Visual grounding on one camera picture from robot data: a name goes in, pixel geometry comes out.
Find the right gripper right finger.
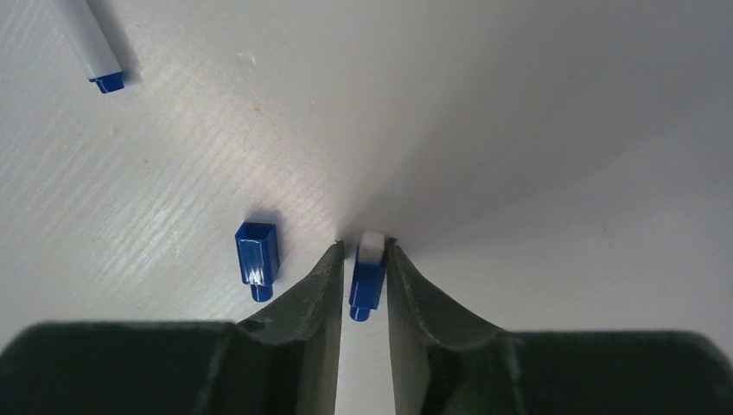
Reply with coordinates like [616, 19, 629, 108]
[386, 240, 732, 414]

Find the blue pen cap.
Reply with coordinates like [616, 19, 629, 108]
[234, 221, 280, 303]
[349, 231, 386, 322]

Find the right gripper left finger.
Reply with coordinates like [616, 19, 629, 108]
[1, 242, 345, 414]

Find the white marker pen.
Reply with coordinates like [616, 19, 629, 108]
[47, 0, 125, 94]

